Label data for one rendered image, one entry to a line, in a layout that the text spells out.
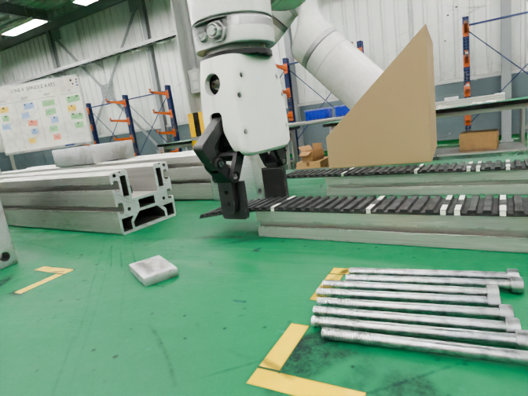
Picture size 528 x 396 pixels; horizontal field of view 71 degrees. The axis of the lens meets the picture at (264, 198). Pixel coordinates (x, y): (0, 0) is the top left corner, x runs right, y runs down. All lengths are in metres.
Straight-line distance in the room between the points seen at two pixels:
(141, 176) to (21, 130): 6.19
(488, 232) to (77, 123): 6.01
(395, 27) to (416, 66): 7.44
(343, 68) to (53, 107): 5.70
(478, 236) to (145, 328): 0.26
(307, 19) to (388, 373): 0.90
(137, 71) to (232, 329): 11.30
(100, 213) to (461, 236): 0.44
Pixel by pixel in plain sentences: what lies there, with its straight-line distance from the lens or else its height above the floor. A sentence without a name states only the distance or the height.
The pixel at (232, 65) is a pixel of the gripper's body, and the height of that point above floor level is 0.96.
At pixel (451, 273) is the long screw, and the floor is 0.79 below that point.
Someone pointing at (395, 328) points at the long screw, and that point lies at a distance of 0.22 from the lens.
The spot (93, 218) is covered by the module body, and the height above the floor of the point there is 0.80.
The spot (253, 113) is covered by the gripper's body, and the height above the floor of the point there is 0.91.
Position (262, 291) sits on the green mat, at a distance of 0.28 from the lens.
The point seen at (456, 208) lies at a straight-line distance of 0.33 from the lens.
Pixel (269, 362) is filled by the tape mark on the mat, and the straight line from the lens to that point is 0.21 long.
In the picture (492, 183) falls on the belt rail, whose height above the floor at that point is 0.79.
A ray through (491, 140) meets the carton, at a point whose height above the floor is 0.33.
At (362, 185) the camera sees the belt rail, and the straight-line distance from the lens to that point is 0.55.
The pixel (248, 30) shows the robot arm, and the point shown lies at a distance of 0.38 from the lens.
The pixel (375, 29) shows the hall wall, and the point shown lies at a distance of 8.29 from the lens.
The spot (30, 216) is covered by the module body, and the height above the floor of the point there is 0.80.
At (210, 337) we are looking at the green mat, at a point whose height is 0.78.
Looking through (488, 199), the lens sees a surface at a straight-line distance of 0.35.
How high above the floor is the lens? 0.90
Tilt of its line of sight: 11 degrees down
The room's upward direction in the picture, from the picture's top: 8 degrees counter-clockwise
